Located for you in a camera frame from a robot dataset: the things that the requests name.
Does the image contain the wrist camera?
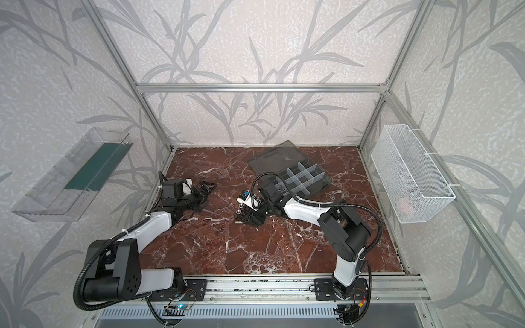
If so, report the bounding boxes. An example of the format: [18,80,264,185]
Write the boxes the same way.
[237,191,260,210]
[181,179,192,195]

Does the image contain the pink object in basket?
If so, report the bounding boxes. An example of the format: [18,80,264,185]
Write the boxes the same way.
[396,198,414,216]

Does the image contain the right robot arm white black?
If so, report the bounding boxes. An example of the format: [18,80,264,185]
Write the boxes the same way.
[236,184,382,291]

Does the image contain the small electronics board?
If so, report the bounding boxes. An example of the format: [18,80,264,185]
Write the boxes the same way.
[164,304,185,317]

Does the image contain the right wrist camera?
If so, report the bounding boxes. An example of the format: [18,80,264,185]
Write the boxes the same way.
[237,191,260,210]

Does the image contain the black corrugated cable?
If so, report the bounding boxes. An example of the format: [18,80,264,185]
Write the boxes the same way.
[249,171,383,259]
[72,215,153,311]

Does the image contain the white wire mesh basket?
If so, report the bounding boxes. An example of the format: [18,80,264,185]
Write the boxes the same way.
[371,124,455,224]

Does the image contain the left black corrugated cable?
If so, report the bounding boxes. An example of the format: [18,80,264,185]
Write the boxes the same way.
[72,215,153,311]

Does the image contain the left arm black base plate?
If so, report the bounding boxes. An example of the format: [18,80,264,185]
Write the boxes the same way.
[149,279,208,302]

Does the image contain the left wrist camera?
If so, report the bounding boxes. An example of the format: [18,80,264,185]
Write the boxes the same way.
[181,179,192,195]

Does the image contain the aluminium frame back crossbar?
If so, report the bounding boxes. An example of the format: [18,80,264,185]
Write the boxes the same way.
[135,83,386,93]

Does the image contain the clear acrylic wall shelf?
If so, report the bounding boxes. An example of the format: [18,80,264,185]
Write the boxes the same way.
[12,128,133,223]

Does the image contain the grey compartment organizer box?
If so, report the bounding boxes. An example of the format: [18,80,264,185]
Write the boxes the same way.
[247,141,332,198]

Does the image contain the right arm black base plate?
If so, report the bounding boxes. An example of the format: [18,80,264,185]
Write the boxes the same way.
[314,278,369,301]

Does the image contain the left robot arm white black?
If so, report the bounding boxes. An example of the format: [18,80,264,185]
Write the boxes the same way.
[73,177,217,310]

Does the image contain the right black corrugated cable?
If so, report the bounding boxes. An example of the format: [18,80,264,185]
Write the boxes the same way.
[249,171,383,259]

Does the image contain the aluminium front rail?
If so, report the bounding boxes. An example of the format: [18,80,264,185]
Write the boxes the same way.
[83,273,431,306]

